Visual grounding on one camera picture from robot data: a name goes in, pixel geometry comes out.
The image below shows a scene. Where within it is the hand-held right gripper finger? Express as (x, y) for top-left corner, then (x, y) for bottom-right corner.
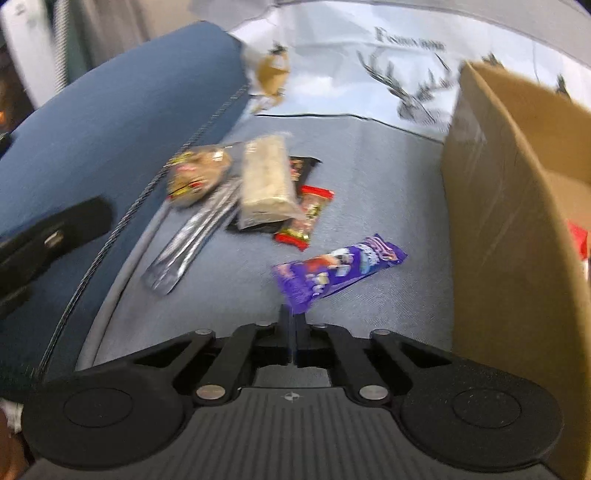
(134, 307), (294, 407)
(294, 314), (455, 407)

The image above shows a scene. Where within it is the purple snack packet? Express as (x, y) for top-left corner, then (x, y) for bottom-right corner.
(272, 233), (408, 315)

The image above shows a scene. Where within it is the red candy packet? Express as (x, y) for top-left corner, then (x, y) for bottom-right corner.
(274, 185), (336, 251)

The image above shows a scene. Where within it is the silver sachet strip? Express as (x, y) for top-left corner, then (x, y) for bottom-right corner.
(141, 178), (243, 295)

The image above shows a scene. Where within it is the white crisp bar packet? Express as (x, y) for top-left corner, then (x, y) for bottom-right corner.
(238, 133), (303, 229)

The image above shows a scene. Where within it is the black snack packet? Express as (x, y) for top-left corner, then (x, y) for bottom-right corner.
(225, 156), (322, 234)

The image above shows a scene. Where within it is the brown nut snack packet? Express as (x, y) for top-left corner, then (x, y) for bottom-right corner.
(166, 144), (233, 209)

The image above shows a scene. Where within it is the brown cardboard box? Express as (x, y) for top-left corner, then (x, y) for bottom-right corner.
(441, 60), (591, 480)

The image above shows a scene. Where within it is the red and white packet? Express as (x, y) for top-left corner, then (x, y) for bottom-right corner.
(567, 220), (591, 273)

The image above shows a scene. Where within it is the blue sofa cushion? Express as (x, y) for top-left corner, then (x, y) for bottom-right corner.
(0, 23), (250, 398)

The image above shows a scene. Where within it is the white appliance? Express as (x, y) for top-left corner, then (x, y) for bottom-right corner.
(0, 0), (51, 112)

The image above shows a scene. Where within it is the grey curtain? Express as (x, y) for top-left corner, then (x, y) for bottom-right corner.
(46, 0), (195, 88)

